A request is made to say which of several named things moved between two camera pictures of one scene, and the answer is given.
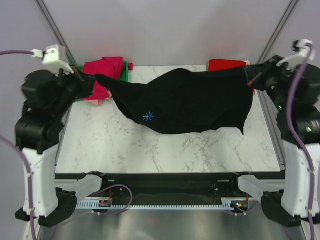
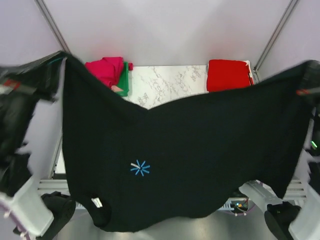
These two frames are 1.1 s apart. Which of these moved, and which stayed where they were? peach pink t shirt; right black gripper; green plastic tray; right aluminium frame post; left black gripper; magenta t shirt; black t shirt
Moved: left black gripper; black t shirt; peach pink t shirt; right black gripper
Stayed: green plastic tray; magenta t shirt; right aluminium frame post
